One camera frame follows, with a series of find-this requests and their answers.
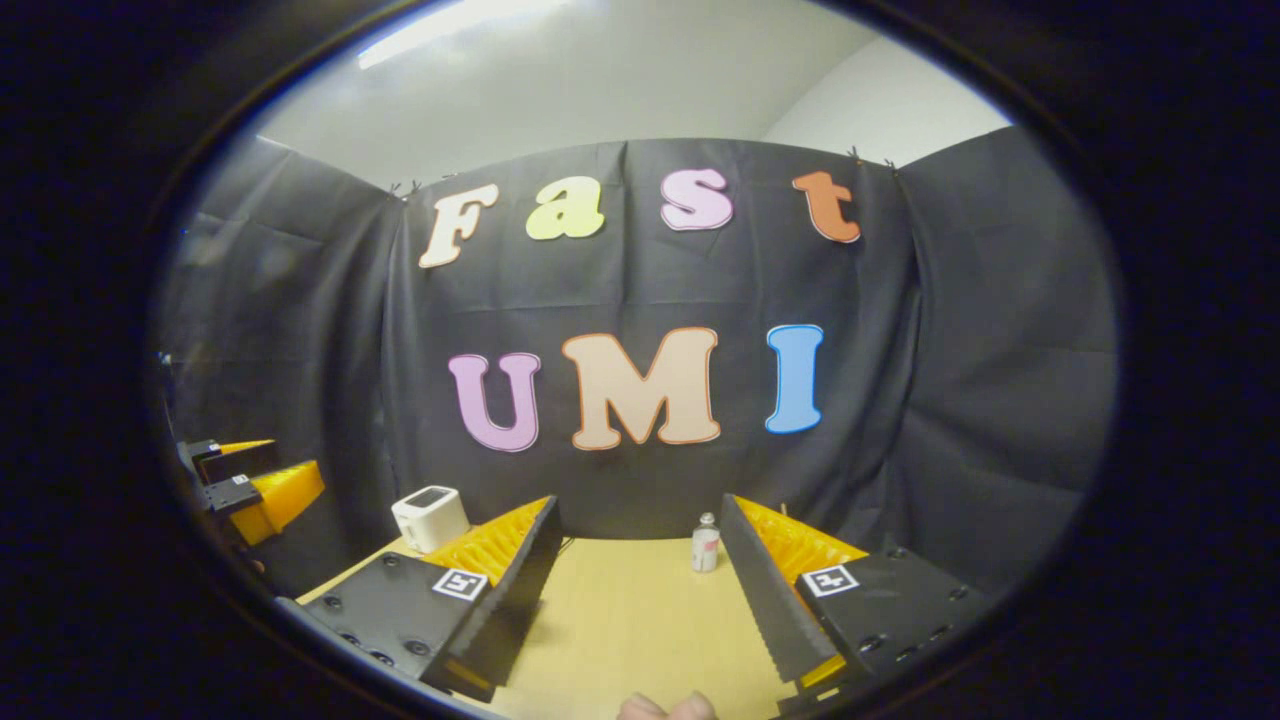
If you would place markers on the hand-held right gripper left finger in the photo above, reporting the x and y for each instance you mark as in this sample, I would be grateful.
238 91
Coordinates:
510 610

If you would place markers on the clear plastic bottle pink label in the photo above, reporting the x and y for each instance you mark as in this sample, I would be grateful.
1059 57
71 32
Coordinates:
705 548

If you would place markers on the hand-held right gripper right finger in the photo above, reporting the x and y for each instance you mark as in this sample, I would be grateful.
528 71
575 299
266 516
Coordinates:
770 610

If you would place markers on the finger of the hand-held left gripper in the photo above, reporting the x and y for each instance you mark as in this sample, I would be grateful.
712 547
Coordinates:
235 462
285 495

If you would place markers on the white toaster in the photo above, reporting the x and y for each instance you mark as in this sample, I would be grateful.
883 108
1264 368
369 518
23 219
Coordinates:
430 518

